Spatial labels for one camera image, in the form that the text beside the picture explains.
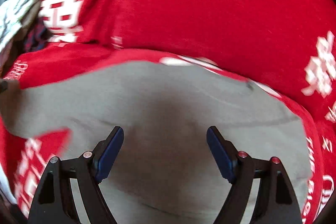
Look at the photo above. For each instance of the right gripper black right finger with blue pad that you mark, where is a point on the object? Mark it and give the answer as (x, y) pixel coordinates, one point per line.
(276, 201)

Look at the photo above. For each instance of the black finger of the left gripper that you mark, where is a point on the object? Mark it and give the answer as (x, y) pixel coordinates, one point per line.
(3, 86)

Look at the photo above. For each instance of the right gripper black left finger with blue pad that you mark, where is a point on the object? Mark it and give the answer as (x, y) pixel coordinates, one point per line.
(53, 201)

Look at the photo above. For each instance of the grey knit garment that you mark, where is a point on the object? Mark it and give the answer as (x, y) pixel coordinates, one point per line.
(165, 172)

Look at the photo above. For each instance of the red bedspread white lettering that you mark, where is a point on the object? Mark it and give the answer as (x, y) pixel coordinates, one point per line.
(58, 63)

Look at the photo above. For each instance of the grey patterned cloth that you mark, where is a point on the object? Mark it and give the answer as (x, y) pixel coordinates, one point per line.
(12, 11)

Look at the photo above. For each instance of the red pillow white characters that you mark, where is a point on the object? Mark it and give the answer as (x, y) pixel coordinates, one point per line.
(288, 45)

